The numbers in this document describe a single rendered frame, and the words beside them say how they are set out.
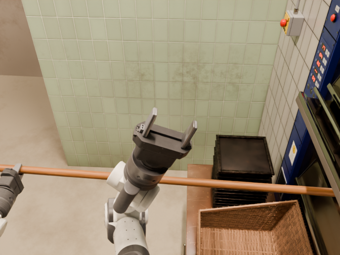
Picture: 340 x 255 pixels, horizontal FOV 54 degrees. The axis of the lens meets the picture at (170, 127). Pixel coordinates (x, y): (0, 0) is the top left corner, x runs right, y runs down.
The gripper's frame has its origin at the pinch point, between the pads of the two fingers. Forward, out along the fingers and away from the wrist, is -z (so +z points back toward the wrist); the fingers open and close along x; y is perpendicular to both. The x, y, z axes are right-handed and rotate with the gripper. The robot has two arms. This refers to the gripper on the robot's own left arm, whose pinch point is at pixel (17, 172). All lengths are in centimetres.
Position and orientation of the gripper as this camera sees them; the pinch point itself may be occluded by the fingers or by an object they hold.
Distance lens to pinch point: 141.1
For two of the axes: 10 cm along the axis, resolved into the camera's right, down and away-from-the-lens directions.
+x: 0.2, 7.7, 6.3
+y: 10.0, 0.5, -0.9
